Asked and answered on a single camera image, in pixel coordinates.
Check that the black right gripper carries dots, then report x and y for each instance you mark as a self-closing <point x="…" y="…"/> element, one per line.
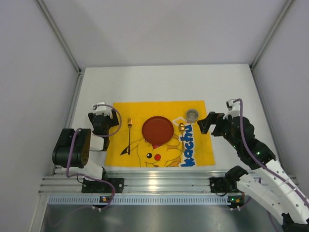
<point x="217" y="123"/>

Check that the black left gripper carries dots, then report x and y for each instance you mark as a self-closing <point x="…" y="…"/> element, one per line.
<point x="102" y="120"/>

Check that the speckled ceramic cup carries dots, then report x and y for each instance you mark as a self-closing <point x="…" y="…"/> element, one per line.
<point x="192" y="115"/>

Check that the rose gold fork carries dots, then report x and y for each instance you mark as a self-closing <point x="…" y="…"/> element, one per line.
<point x="129" y="124"/>

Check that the yellow Pikachu cloth placemat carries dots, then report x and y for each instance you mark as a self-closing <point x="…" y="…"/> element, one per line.
<point x="198" y="148"/>

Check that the gold spoon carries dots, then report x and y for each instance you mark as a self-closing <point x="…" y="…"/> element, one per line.
<point x="181" y="128"/>

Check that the red round plastic plate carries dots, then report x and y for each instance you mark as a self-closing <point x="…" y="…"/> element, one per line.
<point x="157" y="130"/>

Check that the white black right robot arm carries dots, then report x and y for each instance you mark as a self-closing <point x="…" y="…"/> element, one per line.
<point x="282" y="198"/>

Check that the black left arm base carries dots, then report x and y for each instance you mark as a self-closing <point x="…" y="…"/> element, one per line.
<point x="99" y="187"/>

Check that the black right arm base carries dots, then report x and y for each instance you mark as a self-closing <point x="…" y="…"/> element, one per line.
<point x="222" y="185"/>

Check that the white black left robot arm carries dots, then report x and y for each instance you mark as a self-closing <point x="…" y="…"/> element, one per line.
<point x="72" y="150"/>

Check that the aluminium mounting rail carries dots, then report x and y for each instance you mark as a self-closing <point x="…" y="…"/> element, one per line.
<point x="137" y="182"/>

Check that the slotted grey cable duct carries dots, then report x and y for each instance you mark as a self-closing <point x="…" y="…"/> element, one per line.
<point x="146" y="200"/>

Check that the left aluminium frame post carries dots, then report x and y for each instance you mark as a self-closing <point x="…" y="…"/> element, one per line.
<point x="52" y="24"/>

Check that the aluminium frame post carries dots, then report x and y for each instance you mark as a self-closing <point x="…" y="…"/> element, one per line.
<point x="52" y="24"/>
<point x="271" y="32"/>

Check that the right aluminium frame post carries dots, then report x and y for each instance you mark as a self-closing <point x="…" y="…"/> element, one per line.
<point x="271" y="32"/>

